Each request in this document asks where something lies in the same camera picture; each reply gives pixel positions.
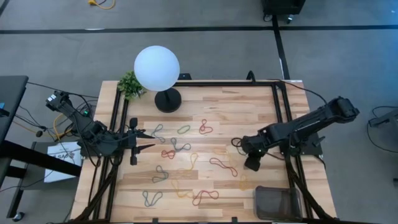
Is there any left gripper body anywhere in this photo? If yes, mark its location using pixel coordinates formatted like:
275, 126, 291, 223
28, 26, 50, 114
115, 117, 139, 166

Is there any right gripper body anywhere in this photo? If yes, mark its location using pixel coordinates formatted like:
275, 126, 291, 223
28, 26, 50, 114
241, 134, 271, 172

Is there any small red rubber band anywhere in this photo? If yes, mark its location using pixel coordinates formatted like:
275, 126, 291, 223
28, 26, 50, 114
160, 149, 177, 160

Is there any dark teal rubber band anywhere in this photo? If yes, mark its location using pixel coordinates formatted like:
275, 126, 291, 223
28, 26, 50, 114
151, 164, 170, 184

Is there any yellow rubber band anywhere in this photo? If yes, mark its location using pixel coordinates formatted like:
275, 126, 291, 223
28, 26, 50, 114
178, 152, 200, 172
170, 179, 196, 199
213, 148, 233, 163
238, 174, 253, 192

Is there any green rubber band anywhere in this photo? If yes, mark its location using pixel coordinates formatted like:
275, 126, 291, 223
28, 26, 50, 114
177, 124, 192, 136

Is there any green potted plant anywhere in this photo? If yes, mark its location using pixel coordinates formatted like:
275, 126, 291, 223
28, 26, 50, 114
116, 70, 147, 101

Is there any white globe table lamp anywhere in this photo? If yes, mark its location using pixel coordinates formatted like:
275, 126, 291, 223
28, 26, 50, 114
133, 45, 183, 114

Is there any white printed sheet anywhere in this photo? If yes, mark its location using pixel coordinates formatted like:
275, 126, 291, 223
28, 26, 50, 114
43, 141, 83, 184

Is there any grey flat board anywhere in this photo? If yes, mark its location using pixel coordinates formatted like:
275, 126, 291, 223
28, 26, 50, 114
19, 141, 82, 191

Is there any black desk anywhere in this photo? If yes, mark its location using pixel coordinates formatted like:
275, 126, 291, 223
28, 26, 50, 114
0, 75, 83, 222

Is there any black floor stand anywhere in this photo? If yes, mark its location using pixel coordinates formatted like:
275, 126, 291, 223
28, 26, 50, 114
368, 108, 398, 128

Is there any black wheeled cart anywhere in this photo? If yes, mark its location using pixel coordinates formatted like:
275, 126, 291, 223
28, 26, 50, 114
261, 0, 307, 24

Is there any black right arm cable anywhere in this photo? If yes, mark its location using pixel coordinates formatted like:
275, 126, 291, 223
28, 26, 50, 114
266, 78, 329, 105

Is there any yellow arm cable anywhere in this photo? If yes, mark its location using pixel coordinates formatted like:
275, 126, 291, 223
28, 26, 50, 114
52, 112, 75, 141

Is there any long black floor cable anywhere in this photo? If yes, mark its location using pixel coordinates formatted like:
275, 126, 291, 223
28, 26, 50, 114
26, 81, 100, 100

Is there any yellow floor cable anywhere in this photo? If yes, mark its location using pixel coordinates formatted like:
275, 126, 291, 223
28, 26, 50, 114
87, 0, 116, 11

